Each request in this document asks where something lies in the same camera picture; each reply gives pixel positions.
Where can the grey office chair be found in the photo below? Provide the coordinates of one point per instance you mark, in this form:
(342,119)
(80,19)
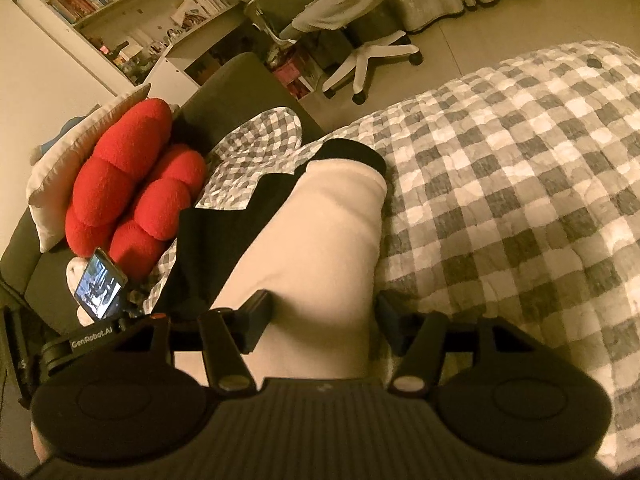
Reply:
(321,15)

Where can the white bookshelf with books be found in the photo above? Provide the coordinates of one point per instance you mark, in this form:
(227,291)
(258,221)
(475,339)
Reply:
(120,41)

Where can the smartphone playing video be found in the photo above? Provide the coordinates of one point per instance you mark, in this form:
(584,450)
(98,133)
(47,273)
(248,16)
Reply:
(101,291)

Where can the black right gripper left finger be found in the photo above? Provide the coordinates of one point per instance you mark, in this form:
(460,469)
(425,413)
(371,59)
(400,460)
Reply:
(222,336)

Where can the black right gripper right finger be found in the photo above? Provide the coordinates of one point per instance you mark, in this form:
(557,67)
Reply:
(423,340)

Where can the dark grey sofa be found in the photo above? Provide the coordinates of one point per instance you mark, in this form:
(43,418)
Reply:
(239,91)

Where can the grey checkered quilt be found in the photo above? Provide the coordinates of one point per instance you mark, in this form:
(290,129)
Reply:
(512,191)

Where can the white desk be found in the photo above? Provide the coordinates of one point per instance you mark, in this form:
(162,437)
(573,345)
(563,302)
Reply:
(168,78)

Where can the red puffy cushion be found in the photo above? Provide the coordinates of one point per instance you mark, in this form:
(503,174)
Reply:
(123,156)
(139,236)

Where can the white plush toy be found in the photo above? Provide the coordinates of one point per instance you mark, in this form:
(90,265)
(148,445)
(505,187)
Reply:
(75,270)

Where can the dark blue phone stand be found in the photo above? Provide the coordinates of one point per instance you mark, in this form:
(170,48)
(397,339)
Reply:
(131,301)

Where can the white striped pillow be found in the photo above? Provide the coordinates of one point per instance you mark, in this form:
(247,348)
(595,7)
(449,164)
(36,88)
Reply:
(51,181)

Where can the black and white raglan shirt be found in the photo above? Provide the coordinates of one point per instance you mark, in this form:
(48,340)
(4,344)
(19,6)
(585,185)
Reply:
(312,239)

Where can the lower red puffy cushion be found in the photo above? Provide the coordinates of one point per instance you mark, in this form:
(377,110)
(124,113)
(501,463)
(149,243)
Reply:
(139,236)

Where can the blue plush toy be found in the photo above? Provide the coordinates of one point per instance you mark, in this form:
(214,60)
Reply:
(38,151)

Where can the upper red puffy cushion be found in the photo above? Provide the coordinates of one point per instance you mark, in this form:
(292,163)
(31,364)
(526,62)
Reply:
(123,156)

